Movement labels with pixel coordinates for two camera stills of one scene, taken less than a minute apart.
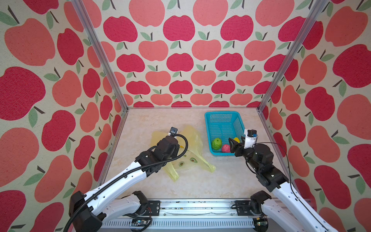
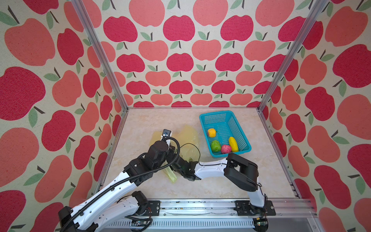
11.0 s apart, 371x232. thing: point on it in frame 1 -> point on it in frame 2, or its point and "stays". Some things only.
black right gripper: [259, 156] -> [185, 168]
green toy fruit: [217, 144] stays
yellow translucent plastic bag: [191, 155] stays
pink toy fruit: [226, 148] stays
